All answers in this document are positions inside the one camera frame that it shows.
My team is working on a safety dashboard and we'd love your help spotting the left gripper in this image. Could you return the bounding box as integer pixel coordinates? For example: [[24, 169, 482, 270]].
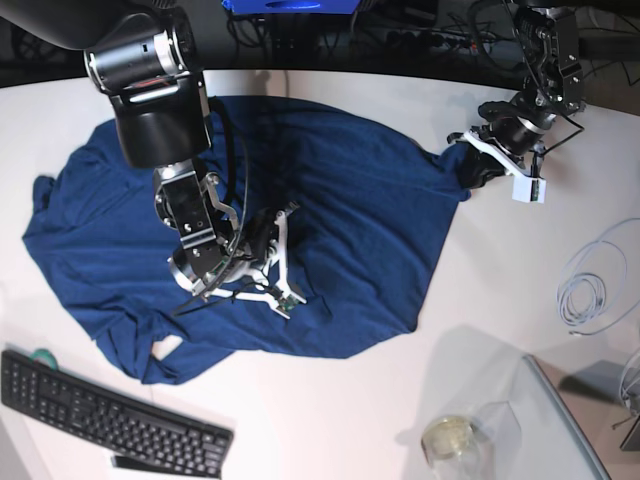
[[447, 116, 546, 204]]

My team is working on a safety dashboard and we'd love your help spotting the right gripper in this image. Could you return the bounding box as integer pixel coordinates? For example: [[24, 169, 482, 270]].
[[204, 201, 306, 320]]

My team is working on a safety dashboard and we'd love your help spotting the blue t-shirt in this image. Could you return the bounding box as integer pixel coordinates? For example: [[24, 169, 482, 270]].
[[23, 96, 471, 385]]

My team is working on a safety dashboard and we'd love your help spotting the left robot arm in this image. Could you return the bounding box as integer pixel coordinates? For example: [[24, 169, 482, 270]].
[[447, 1, 584, 204]]

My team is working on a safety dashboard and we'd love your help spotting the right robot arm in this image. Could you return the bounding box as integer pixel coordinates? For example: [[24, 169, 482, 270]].
[[1, 1, 305, 317]]

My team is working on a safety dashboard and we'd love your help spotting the black power strip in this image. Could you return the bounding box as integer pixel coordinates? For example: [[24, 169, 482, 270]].
[[384, 29, 475, 51]]

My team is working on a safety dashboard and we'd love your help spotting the green tape roll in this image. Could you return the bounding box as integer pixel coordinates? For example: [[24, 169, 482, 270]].
[[29, 348, 59, 370]]

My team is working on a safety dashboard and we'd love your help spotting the grey metal stand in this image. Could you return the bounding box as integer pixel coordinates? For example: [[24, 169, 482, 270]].
[[559, 360, 639, 453]]

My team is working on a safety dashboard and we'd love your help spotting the clear glass jar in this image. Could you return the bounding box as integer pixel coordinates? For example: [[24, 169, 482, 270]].
[[421, 401, 522, 479]]

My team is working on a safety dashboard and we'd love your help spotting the black keyboard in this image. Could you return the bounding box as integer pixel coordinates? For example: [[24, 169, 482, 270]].
[[1, 349, 234, 479]]

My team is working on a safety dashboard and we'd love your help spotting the blue box at top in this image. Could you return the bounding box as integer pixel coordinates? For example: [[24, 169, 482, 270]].
[[221, 0, 360, 15]]

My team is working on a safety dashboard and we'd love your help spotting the coiled light blue cable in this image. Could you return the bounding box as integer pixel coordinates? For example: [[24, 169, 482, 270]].
[[555, 217, 640, 337]]

